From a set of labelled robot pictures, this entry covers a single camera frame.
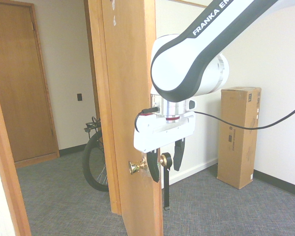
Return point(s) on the black wall plate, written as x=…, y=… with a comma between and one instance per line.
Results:
x=79, y=97

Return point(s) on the black bicycle wheel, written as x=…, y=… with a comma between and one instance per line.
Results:
x=91, y=159

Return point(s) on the closed wooden door with frame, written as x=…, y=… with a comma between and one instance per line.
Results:
x=19, y=86

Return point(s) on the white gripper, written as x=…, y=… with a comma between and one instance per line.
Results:
x=167, y=132

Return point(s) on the white baseboard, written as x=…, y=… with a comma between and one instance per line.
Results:
x=194, y=169

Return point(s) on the black baseboard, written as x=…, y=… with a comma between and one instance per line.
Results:
x=72, y=149
x=277, y=183

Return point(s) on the tall cardboard box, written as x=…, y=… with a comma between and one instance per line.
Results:
x=238, y=137

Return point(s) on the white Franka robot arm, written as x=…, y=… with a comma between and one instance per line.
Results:
x=177, y=61

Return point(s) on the plain brass door knob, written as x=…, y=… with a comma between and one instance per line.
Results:
x=134, y=168

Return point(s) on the silver black cylindrical connector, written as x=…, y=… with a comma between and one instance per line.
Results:
x=166, y=159

